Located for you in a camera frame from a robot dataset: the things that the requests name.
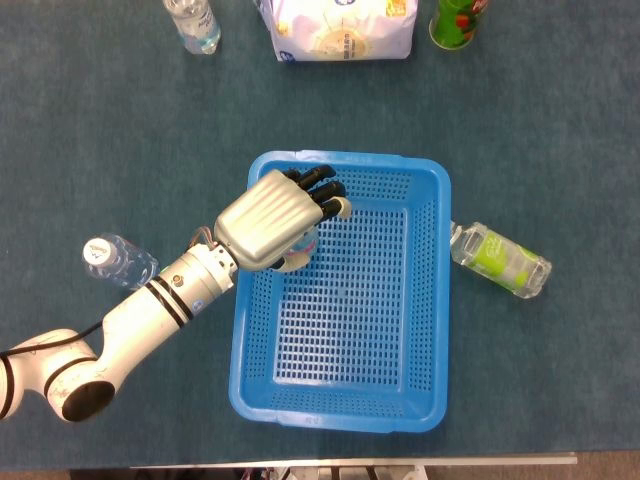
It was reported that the green label square bottle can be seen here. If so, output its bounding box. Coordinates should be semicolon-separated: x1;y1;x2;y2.
449;221;554;300

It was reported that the teal felt table mat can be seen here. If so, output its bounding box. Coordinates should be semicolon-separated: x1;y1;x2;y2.
0;0;640;471

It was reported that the white snack bag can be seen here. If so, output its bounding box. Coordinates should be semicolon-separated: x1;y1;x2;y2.
257;0;419;63

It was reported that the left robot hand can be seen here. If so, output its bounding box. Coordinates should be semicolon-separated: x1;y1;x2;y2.
213;164;353;274

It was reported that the blue label water bottle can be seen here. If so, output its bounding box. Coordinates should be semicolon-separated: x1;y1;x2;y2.
162;0;222;55

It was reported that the clear ribbed white cap bottle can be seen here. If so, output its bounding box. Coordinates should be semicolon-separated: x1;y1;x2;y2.
82;232;160;292

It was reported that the metal table edge strip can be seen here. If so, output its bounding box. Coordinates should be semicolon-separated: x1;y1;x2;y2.
130;452;579;469

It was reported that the blue perforated plastic basket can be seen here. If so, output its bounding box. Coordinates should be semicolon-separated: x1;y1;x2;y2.
228;149;453;434

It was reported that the green Pringles can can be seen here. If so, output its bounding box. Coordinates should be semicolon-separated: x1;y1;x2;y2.
428;0;491;51

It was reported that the red cap water bottle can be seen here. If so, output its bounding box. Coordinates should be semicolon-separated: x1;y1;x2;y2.
282;224;319;264

